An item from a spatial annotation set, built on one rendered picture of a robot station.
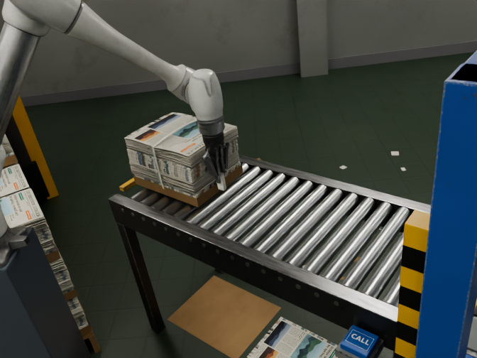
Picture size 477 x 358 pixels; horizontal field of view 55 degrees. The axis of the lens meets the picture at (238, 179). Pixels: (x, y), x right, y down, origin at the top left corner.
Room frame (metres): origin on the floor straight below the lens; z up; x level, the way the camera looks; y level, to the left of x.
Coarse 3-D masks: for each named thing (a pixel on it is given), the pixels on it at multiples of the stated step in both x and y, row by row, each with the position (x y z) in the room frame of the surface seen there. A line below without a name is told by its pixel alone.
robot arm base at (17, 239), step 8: (8, 232) 1.14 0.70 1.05; (16, 232) 1.18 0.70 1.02; (24, 232) 1.19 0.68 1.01; (0, 240) 1.10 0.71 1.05; (8, 240) 1.12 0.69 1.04; (16, 240) 1.12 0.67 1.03; (24, 240) 1.14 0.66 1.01; (0, 248) 1.09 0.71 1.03; (8, 248) 1.11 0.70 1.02; (16, 248) 1.11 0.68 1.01; (0, 256) 1.07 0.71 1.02; (8, 256) 1.08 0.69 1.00; (0, 264) 1.04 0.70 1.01
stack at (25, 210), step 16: (16, 176) 1.93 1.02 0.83; (0, 192) 1.80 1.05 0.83; (16, 192) 1.78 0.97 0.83; (32, 192) 1.76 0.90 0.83; (16, 208) 1.65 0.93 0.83; (32, 208) 1.63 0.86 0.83; (16, 224) 1.52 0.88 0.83; (32, 224) 1.54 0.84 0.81; (48, 240) 1.55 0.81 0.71; (64, 272) 1.56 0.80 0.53; (64, 288) 1.55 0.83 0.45; (80, 304) 1.76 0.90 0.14; (80, 320) 1.56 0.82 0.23; (96, 352) 1.55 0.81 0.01
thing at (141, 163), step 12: (156, 120) 1.86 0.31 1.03; (168, 120) 1.84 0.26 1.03; (180, 120) 1.83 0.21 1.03; (144, 132) 1.75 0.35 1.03; (156, 132) 1.74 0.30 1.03; (168, 132) 1.72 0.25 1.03; (132, 144) 1.71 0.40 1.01; (144, 144) 1.66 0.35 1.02; (132, 156) 1.72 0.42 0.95; (144, 156) 1.67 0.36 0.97; (132, 168) 1.73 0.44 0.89; (144, 168) 1.67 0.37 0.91; (156, 180) 1.63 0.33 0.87
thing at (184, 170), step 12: (192, 132) 1.69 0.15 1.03; (228, 132) 1.65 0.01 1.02; (168, 144) 1.61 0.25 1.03; (180, 144) 1.59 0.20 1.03; (192, 144) 1.57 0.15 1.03; (168, 156) 1.57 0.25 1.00; (180, 156) 1.52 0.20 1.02; (192, 156) 1.50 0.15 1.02; (168, 168) 1.57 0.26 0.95; (180, 168) 1.52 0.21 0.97; (192, 168) 1.50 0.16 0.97; (204, 168) 1.54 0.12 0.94; (228, 168) 1.64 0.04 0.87; (168, 180) 1.58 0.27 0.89; (180, 180) 1.53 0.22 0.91; (192, 180) 1.49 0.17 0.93; (204, 180) 1.54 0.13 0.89; (180, 192) 1.55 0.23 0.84; (192, 192) 1.49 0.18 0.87
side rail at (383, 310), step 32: (128, 224) 1.59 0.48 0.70; (160, 224) 1.44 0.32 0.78; (192, 224) 1.39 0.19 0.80; (192, 256) 1.34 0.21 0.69; (224, 256) 1.23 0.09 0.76; (256, 256) 1.16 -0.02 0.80; (288, 288) 1.05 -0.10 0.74; (320, 288) 0.98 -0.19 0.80; (352, 320) 0.90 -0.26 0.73; (384, 320) 0.84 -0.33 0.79
